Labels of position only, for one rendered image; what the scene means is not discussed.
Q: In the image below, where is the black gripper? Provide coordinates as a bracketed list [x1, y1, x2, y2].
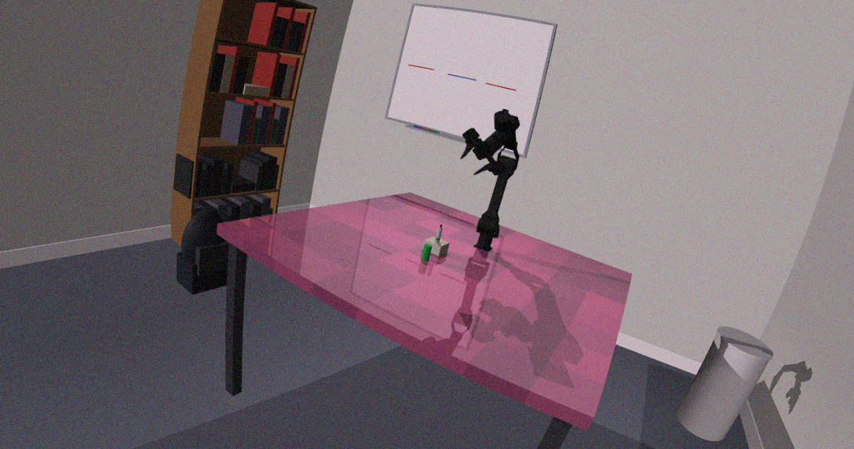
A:
[461, 128, 505, 176]

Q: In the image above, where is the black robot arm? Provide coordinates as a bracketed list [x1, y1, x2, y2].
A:
[473, 109, 520, 251]

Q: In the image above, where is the white block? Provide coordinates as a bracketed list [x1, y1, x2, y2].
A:
[422, 236, 450, 257]

